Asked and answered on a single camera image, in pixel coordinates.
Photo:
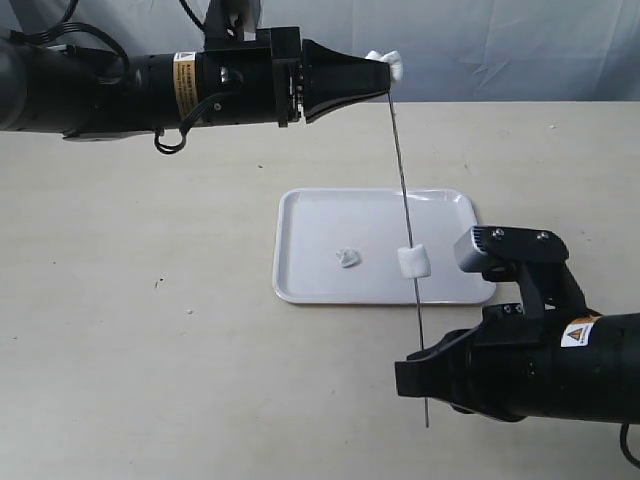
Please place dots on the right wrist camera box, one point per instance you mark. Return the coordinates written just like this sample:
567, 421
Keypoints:
471, 250

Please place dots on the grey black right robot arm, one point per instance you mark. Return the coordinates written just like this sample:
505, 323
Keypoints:
614, 364

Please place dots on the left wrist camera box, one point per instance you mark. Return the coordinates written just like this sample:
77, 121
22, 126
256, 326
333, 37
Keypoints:
230, 20

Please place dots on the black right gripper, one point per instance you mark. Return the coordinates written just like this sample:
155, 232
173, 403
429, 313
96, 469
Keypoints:
521, 367

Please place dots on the white plastic tray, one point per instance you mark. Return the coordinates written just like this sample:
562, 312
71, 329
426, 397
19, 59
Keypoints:
313, 223

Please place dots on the white marshmallow bottom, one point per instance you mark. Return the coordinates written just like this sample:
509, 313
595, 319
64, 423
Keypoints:
414, 262

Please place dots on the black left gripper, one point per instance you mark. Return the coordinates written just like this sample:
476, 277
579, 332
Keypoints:
252, 82

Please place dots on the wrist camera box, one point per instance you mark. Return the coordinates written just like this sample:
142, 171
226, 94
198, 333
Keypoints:
471, 250
230, 20

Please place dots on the white marshmallow top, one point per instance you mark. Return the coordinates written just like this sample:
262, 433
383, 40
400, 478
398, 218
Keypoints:
393, 59

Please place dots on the white marshmallow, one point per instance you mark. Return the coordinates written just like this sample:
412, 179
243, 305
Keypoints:
393, 59
348, 258
414, 262

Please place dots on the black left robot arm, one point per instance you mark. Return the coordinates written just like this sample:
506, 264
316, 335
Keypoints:
88, 94

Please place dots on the thin metal skewer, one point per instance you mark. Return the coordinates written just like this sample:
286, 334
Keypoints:
410, 237

